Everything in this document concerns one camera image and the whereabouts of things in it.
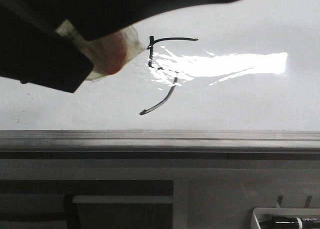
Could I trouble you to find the black deli whiteboard marker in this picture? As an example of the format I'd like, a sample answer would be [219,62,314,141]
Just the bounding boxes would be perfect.
[259,216,320,229]

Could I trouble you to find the white whiteboard with aluminium frame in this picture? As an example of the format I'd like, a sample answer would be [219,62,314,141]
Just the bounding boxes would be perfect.
[0,0,320,153]

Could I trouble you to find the taped white whiteboard marker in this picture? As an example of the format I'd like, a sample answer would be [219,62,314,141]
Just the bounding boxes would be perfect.
[55,19,145,81]

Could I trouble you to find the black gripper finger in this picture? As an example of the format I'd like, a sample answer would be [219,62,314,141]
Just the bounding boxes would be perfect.
[59,0,239,41]
[0,6,93,93]

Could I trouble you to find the white marker tray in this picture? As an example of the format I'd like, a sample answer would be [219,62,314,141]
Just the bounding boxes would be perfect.
[250,195,320,229]

